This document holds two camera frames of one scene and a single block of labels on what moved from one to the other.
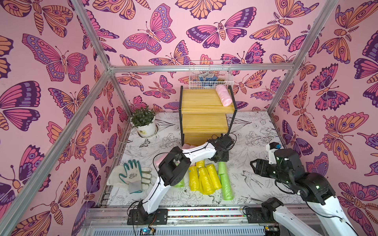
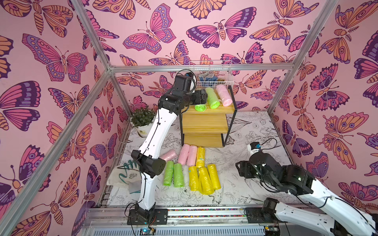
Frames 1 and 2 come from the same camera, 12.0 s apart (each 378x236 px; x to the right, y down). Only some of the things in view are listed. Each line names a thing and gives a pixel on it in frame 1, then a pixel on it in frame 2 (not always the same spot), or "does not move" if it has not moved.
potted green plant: x=143 y=119 does not move
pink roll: x=224 y=95 does not move
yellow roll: x=214 y=177 does not move
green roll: x=222 y=167 to x=213 y=101
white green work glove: x=136 y=178 does not move
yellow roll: x=193 y=178 does not move
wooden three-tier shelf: x=203 y=117 does not move
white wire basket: x=209 y=79 does not move
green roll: x=227 y=190 to x=200 y=107
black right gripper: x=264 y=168 to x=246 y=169
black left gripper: x=226 y=158 to x=203 y=100
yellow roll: x=205 y=184 does not move
